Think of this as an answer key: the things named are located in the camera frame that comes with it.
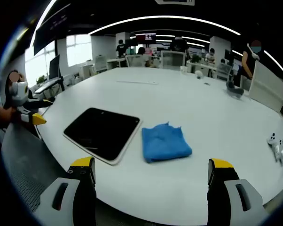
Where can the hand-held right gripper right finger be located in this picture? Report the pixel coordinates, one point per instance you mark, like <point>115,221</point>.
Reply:
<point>235,200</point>

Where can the grey mesh chair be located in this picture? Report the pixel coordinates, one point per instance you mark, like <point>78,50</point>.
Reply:
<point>26,164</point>

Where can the white panel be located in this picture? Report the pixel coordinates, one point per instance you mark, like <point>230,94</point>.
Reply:
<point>267,87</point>

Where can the white device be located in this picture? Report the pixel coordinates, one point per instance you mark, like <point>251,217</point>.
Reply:
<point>276,144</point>

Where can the blue cleaning cloth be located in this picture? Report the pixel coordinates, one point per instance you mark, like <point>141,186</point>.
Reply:
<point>163,143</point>

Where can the white mesh office chair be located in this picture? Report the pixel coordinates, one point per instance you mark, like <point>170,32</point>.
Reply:
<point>101,63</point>
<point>223,71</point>
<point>173,60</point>

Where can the small white round object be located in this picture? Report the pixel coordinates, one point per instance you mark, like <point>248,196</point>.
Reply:
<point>199,74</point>

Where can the clear plastic cup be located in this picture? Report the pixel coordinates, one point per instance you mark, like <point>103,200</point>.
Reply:
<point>183,70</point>

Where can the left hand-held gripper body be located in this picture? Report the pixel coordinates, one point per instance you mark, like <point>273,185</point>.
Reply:
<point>18,94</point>

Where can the grey curved object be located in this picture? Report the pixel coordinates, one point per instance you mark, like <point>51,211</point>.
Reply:
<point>234,90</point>

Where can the curved ceiling light strip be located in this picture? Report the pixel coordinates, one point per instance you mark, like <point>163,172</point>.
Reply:
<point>165,17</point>

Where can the small dark item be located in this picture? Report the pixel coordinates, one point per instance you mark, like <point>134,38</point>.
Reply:
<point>206,83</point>

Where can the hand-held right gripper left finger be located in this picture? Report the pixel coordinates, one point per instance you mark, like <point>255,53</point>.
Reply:
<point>61,200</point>

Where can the wall screen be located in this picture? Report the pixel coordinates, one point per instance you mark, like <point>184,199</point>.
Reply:
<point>146,37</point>

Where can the green potted plant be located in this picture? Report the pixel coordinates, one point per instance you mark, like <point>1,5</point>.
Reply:
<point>41,79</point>

